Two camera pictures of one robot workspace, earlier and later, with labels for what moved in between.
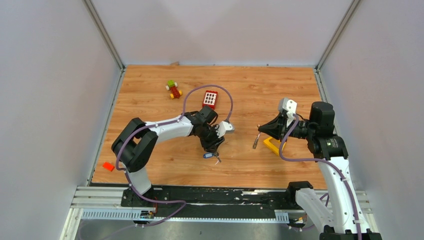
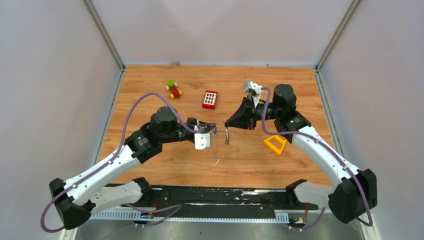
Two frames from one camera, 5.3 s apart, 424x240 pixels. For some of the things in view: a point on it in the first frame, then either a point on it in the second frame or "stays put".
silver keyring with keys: [255, 143] -> [227, 135]
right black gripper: [276, 128] -> [245, 117]
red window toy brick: [210, 98] stays put
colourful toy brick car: [172, 86] stays put
